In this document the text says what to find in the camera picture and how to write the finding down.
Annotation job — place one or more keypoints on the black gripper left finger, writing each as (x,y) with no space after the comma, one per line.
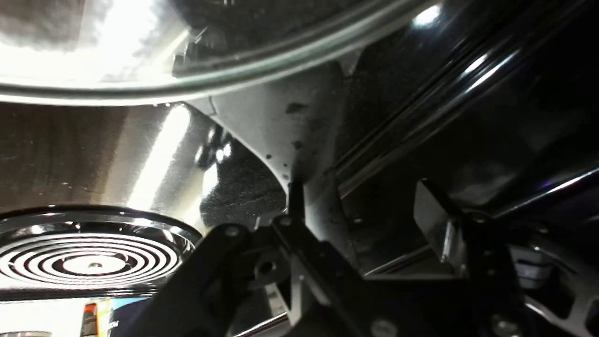
(235,287)

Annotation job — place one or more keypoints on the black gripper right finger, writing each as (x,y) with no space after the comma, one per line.
(498,282)

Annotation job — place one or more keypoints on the black pan with lid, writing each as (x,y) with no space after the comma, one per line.
(93,38)

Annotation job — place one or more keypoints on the black electric stove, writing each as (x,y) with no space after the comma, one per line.
(498,94)

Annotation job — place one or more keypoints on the blue salt canister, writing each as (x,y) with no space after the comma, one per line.
(127,319)

